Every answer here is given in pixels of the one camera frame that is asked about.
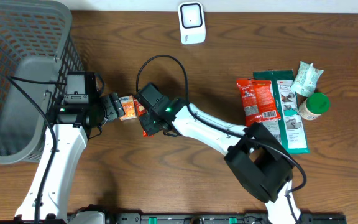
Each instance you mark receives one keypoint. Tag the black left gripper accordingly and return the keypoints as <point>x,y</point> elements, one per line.
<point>114,106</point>

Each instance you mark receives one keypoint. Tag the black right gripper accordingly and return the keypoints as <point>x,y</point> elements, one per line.
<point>148,127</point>

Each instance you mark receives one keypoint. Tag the red candy bar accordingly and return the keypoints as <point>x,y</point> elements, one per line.
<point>140,110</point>

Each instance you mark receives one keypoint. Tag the orange Kleenex tissue pack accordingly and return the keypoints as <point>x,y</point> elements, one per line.
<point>128,105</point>

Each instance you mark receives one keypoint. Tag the red snack bag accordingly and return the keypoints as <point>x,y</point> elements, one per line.
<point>258,101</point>

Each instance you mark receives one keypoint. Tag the green 3M gloves package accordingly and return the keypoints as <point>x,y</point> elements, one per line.
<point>289,129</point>

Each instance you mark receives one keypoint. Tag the light green wrapper packet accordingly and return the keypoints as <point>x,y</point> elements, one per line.
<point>306,79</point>

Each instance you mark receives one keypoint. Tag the green lid jar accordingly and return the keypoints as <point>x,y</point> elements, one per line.
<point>314,106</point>

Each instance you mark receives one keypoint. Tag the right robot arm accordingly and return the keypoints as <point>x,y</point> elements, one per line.
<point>258,161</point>

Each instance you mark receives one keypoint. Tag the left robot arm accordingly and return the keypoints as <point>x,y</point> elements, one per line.
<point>69,124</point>

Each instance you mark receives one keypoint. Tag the white barcode scanner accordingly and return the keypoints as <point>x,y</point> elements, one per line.
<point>192,23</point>

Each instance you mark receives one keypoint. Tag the grey plastic mesh basket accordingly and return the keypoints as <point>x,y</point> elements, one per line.
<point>36,53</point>

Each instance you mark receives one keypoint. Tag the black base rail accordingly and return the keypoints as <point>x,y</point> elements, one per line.
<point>136,218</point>

